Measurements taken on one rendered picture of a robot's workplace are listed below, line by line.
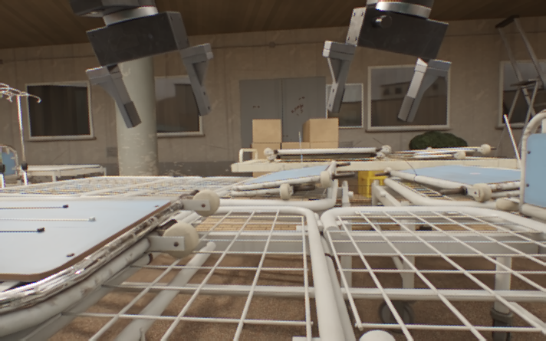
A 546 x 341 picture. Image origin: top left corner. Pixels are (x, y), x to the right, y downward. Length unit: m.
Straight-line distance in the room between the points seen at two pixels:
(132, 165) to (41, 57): 4.89
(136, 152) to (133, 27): 4.40
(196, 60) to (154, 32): 0.07
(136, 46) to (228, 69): 6.29
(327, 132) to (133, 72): 3.08
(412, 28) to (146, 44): 0.38
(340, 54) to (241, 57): 6.34
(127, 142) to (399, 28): 4.62
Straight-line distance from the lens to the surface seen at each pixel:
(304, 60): 6.61
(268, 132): 3.88
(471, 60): 7.52
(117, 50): 0.50
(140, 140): 4.85
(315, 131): 3.95
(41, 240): 0.57
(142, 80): 4.99
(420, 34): 0.50
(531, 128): 1.04
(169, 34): 0.46
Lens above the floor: 0.69
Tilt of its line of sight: 4 degrees down
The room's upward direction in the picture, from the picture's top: 1 degrees counter-clockwise
